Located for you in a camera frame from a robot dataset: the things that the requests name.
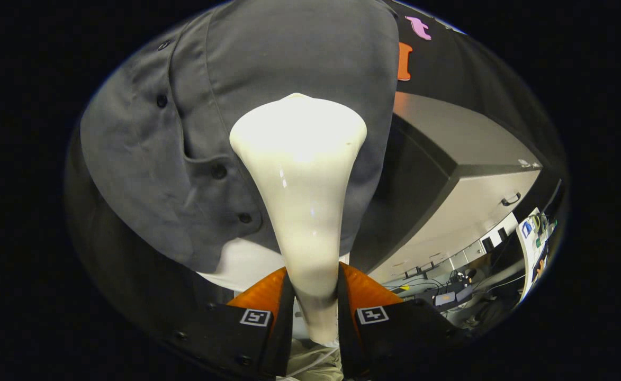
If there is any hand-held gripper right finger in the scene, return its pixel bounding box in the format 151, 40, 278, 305
337, 262, 470, 380

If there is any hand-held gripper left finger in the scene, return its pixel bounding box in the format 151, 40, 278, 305
165, 266, 296, 380

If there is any white garment steamer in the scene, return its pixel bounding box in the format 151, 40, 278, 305
229, 93, 368, 379

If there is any dark grey button shirt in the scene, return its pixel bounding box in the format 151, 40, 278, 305
80, 0, 400, 273

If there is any white mannequin torso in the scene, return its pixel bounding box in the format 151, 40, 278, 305
196, 237, 350, 293

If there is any grey electronic box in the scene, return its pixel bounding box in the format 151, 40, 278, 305
435, 286, 474, 309

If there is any grey cabinet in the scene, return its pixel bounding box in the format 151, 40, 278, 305
350, 91, 544, 284

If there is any white cluttered side table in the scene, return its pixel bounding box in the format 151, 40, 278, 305
517, 207, 559, 303

